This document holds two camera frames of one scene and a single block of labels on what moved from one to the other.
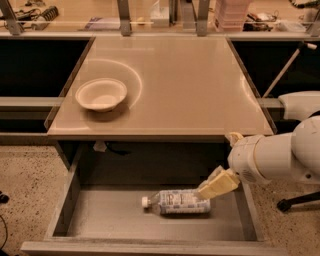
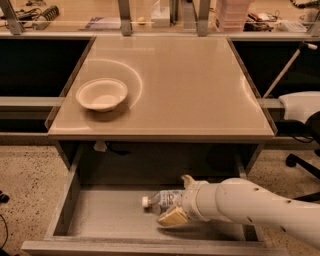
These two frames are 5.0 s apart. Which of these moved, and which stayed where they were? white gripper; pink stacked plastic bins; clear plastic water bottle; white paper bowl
Moved: white gripper
Stayed: white paper bowl; clear plastic water bottle; pink stacked plastic bins
